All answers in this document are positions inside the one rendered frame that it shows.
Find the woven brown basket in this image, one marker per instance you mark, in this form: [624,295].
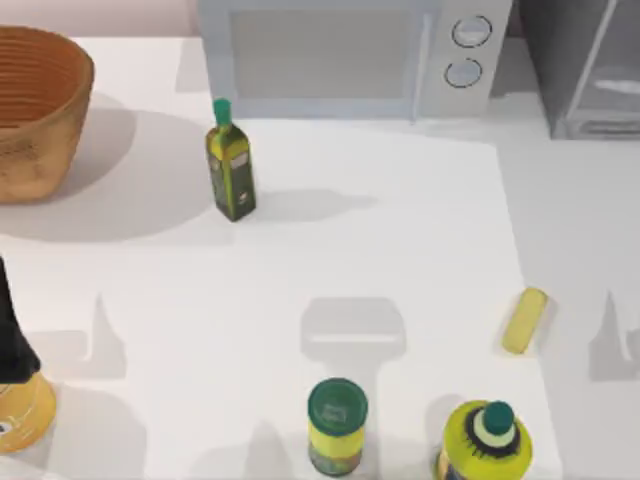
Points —
[35,125]

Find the green lidded yellow can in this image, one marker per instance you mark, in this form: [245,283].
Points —
[336,430]

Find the round yellow bottle green cap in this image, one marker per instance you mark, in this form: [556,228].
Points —
[482,442]

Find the yellow bread stick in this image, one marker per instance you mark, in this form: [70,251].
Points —
[525,321]

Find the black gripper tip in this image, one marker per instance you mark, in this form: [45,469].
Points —
[11,340]

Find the pale microwave oven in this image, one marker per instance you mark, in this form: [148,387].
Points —
[345,55]

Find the square green oil bottle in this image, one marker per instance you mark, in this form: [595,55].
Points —
[231,165]

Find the microwave knob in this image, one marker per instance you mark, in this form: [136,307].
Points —
[471,30]
[463,73]

